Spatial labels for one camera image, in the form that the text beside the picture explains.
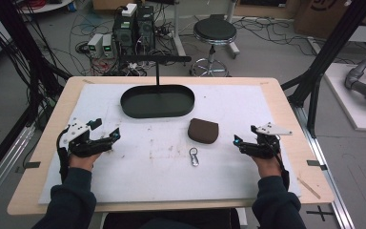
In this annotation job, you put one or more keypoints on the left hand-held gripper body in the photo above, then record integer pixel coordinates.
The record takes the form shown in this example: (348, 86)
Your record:
(82, 144)

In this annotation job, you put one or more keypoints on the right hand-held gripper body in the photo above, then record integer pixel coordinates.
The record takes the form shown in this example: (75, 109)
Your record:
(265, 146)

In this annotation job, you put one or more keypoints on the person's left hand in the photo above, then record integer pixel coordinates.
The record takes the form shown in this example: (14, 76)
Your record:
(82, 162)

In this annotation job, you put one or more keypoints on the person's right hand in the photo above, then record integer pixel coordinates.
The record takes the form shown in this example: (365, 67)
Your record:
(269, 167)

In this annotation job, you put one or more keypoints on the brown pouch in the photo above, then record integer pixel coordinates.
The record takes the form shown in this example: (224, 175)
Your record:
(203, 131)

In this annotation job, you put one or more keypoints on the black oval tray with stand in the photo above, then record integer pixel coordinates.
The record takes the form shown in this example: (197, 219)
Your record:
(146, 103)

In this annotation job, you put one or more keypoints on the wooden table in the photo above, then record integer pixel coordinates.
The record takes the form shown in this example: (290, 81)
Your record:
(311, 149)

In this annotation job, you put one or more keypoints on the metal key clip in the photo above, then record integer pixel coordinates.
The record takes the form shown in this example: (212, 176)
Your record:
(194, 157)

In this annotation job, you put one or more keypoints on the black tape piece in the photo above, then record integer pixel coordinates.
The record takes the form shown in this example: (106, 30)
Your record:
(31, 165)
(316, 163)

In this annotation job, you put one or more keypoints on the thin wooden stick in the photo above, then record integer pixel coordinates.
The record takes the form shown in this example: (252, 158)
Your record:
(308, 187)

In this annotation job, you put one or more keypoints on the white table mat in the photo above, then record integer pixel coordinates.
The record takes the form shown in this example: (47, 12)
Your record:
(158, 178)

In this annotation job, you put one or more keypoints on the grey power supply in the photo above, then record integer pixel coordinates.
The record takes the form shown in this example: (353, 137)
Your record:
(94, 46)
(107, 46)

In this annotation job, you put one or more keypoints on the black computer tower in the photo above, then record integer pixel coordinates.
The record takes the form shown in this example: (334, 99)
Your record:
(145, 28)
(124, 36)

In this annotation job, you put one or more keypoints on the white floor board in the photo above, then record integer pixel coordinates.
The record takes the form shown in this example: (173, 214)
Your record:
(355, 111)

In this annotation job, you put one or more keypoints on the person's lap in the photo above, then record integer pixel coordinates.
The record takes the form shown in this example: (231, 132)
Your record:
(171, 221)

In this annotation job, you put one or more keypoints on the black round stool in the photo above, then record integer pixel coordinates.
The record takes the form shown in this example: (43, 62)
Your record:
(215, 30)

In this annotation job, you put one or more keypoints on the white box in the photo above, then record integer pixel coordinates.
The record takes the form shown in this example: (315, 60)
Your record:
(129, 9)

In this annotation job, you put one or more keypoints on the white desk leg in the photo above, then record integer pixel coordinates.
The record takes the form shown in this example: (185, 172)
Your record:
(178, 31)

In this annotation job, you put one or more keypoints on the round white table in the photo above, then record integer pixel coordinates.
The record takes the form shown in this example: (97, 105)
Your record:
(44, 6)

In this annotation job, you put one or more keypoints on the cardboard box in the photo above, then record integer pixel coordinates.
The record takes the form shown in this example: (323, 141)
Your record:
(330, 16)

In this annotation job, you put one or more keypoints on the aluminium rail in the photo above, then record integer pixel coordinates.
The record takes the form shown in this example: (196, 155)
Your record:
(6, 159)
(327, 181)

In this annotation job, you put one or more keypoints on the black frame post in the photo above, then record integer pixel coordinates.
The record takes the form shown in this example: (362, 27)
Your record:
(327, 54)
(22, 47)

